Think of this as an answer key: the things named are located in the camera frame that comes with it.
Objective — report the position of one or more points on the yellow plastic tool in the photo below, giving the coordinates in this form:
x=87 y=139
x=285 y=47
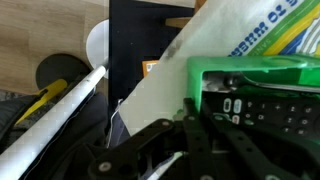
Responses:
x=43 y=96

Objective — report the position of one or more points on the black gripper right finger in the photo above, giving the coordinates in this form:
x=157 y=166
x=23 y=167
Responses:
x=246 y=150

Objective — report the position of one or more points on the white wooden coat rack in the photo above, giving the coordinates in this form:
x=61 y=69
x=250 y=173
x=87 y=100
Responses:
x=66 y=103

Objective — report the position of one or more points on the silver metal utensil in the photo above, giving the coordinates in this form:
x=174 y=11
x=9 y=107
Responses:
x=233 y=81

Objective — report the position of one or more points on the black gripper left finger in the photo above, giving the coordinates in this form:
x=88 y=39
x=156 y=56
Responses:
x=196 y=140

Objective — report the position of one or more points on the black remote control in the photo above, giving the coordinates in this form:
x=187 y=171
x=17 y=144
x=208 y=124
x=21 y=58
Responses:
x=266 y=113

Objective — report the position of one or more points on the light wooden coffee table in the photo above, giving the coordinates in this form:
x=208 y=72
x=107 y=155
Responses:
x=178 y=22

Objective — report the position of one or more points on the dark grey jacket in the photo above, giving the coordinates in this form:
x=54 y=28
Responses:
x=90 y=126

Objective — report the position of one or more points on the black round stand base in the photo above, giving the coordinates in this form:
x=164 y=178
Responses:
x=60 y=68

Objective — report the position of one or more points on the black cabinet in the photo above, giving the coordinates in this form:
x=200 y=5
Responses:
x=143 y=36

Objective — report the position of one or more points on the white printed tote bag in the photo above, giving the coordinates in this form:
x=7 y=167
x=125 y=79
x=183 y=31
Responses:
x=200 y=36

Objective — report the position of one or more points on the small orange box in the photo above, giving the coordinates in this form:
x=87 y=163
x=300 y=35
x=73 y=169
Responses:
x=150 y=67

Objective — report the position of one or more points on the green plastic lunch box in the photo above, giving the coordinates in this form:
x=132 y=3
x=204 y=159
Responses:
x=194 y=73

